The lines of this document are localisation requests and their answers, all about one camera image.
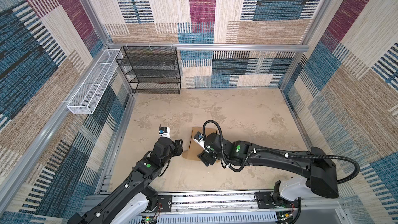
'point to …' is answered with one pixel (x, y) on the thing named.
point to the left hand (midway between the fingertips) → (179, 139)
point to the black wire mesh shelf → (151, 69)
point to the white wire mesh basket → (93, 86)
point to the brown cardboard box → (195, 149)
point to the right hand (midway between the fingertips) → (205, 151)
